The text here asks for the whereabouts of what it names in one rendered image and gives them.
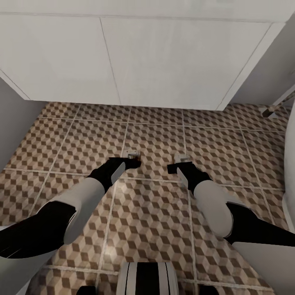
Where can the robot trunk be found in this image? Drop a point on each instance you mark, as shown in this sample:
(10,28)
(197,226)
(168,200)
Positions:
(147,278)

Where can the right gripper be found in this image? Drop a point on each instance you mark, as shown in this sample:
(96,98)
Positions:
(172,168)

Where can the serving cart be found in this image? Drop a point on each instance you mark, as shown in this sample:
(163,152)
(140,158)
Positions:
(24,289)

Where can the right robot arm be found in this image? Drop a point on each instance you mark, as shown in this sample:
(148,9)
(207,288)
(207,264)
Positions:
(268,249)

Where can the bathtub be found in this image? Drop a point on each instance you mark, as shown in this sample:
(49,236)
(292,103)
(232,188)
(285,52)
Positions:
(288,198)

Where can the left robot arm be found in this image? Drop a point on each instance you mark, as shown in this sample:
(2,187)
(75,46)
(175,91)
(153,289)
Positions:
(26,246)

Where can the furniture sink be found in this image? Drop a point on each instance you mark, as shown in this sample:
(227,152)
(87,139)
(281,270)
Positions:
(181,54)

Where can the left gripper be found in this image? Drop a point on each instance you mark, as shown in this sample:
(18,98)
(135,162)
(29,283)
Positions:
(133,163)

